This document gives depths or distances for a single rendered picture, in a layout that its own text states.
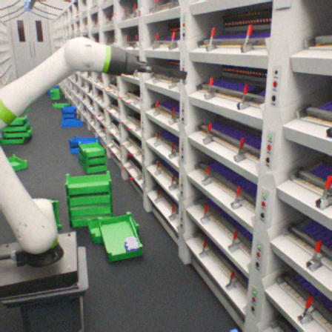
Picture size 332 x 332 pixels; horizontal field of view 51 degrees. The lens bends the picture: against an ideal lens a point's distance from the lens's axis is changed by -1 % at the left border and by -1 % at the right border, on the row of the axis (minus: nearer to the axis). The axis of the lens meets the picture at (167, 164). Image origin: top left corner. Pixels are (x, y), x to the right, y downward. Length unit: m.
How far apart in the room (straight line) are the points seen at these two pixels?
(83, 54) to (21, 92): 0.27
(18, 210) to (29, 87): 0.42
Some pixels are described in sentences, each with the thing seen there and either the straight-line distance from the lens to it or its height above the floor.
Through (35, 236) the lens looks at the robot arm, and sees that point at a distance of 1.27.
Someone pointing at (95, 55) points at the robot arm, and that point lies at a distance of 1.20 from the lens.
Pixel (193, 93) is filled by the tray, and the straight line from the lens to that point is 1.71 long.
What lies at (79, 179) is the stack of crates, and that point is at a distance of 2.56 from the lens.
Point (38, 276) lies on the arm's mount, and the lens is 1.46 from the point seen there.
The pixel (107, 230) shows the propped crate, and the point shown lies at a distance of 2.26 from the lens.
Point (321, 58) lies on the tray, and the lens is 0.99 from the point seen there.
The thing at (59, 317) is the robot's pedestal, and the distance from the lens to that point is 1.61.
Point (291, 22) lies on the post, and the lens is 1.09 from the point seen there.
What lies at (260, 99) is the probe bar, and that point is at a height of 1.00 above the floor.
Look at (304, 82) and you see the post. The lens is 1.13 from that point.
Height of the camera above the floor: 1.18
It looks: 19 degrees down
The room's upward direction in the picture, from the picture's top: straight up
